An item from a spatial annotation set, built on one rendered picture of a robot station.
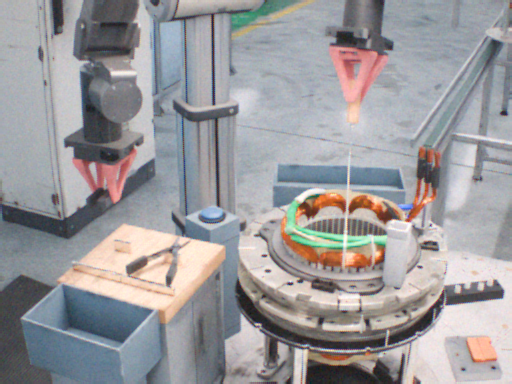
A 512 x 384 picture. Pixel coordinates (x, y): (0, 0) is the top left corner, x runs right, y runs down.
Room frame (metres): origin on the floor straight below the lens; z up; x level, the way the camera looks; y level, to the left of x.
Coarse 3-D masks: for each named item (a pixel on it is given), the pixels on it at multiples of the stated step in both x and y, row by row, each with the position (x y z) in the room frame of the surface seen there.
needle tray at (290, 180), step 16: (288, 176) 1.37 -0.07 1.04; (304, 176) 1.37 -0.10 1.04; (320, 176) 1.36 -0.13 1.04; (336, 176) 1.36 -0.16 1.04; (352, 176) 1.36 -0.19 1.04; (368, 176) 1.36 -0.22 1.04; (384, 176) 1.35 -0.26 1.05; (400, 176) 1.32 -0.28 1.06; (288, 192) 1.26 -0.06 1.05; (368, 192) 1.25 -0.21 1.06; (384, 192) 1.25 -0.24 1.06; (400, 192) 1.25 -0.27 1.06
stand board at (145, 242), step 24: (144, 240) 1.06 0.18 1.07; (168, 240) 1.06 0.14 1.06; (192, 240) 1.06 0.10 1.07; (96, 264) 0.98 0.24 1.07; (120, 264) 0.98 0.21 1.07; (168, 264) 0.99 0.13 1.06; (192, 264) 0.99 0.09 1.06; (216, 264) 1.01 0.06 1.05; (96, 288) 0.91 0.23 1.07; (120, 288) 0.92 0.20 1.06; (192, 288) 0.94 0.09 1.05; (168, 312) 0.87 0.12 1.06
